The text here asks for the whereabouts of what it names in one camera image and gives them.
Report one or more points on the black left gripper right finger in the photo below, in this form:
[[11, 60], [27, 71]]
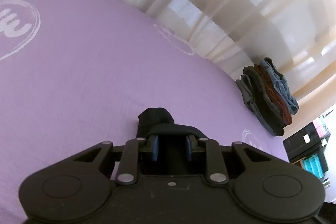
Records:
[[195, 145]]

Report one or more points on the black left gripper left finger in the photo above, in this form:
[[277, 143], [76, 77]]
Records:
[[150, 147]]

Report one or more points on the black pants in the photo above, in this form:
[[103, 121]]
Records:
[[172, 152]]

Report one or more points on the grey folded garment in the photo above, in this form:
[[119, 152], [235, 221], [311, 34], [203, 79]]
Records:
[[245, 86]]

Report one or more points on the black folded garment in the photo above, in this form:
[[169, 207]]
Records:
[[268, 110]]

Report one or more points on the maroon folded garment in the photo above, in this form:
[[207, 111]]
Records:
[[274, 96]]

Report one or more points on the blue folded jeans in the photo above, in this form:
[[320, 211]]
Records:
[[280, 84]]

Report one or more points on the purple bed sheet with logo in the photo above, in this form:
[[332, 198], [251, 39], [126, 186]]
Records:
[[78, 72]]

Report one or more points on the black side cabinet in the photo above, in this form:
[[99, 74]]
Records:
[[306, 149]]

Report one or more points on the cream sheer curtain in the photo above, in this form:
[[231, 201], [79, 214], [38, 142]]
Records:
[[223, 3]]

